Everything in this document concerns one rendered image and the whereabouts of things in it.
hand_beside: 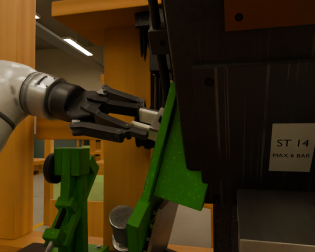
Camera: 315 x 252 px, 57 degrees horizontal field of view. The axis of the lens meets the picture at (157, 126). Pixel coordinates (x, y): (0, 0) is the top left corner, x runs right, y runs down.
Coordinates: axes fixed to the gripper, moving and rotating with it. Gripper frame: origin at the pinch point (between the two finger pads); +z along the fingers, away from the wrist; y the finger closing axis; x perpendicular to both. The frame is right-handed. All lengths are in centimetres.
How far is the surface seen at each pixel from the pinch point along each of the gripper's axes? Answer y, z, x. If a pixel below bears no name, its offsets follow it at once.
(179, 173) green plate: -11.6, 8.6, -5.0
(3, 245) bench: -19, -40, 46
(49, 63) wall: 713, -742, 609
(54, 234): -17.8, -16.0, 21.6
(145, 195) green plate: -15.4, 5.0, -3.1
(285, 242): -23.7, 19.2, -19.1
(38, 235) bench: -11, -36, 53
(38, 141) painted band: 489, -700, 820
